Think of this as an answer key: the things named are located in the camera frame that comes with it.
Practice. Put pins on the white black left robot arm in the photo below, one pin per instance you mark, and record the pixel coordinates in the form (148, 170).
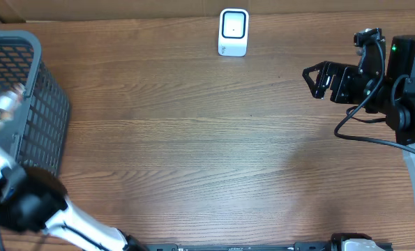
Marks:
(32, 199)

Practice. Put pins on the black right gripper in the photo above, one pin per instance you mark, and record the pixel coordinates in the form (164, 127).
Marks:
(338, 92)

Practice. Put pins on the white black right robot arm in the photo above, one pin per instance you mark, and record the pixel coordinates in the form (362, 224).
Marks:
(380, 83)

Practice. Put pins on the white barcode scanner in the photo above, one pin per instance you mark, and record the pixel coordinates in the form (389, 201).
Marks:
(233, 32)

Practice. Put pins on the grey plastic mesh basket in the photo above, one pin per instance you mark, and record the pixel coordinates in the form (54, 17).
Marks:
(37, 134)

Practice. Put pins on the beige clear pastry bag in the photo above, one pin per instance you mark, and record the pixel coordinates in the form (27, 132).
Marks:
(10, 100)

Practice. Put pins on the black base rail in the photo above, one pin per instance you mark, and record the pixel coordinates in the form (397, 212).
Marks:
(337, 242)

